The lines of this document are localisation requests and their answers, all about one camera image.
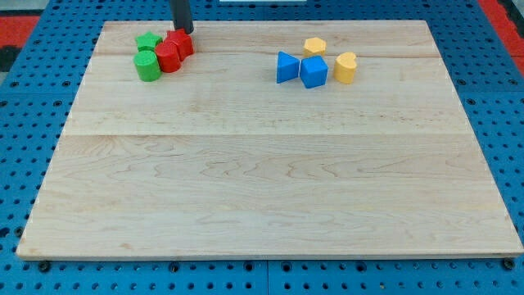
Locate green cylinder block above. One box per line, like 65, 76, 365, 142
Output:
133, 50, 161, 82

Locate red cylinder block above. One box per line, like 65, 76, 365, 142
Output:
155, 42, 182, 73

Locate blue cube block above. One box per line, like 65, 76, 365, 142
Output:
300, 56, 328, 89

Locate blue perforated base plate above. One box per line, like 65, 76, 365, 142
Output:
1, 0, 523, 294

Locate red star block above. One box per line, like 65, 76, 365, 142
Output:
165, 29, 194, 61

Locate yellow heart block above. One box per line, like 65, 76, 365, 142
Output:
333, 52, 358, 84

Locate green star block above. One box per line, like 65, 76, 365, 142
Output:
135, 32, 163, 52

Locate blue triangle block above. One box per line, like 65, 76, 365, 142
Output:
276, 51, 300, 84

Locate light wooden board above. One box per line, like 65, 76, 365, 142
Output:
16, 20, 523, 261

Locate yellow hexagon block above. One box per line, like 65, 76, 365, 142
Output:
303, 37, 327, 57

